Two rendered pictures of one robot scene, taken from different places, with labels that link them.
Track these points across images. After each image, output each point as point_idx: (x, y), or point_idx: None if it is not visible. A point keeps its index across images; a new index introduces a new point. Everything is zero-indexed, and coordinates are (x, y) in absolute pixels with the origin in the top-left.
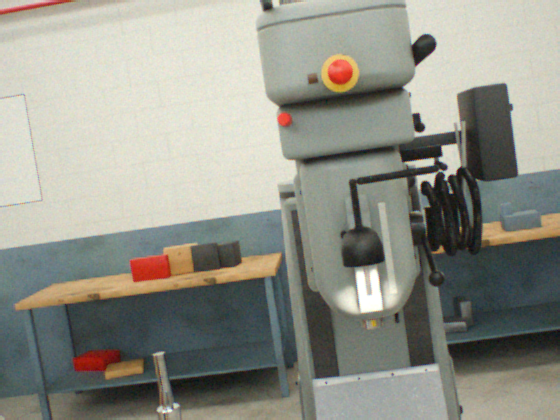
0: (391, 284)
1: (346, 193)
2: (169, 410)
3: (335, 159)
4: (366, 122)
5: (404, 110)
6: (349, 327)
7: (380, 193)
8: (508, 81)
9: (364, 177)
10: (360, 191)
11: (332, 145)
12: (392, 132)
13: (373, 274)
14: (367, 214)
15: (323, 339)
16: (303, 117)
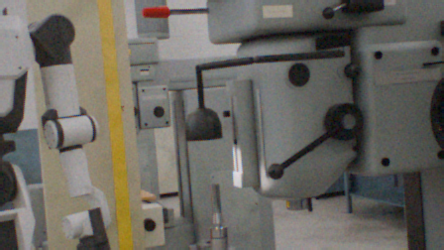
0: (263, 168)
1: (244, 76)
2: (211, 227)
3: (243, 45)
4: (233, 12)
5: (248, 0)
6: (435, 222)
7: (258, 79)
8: None
9: (203, 63)
10: (250, 76)
11: (222, 33)
12: (243, 22)
13: (238, 153)
14: (235, 98)
15: (415, 226)
16: (212, 7)
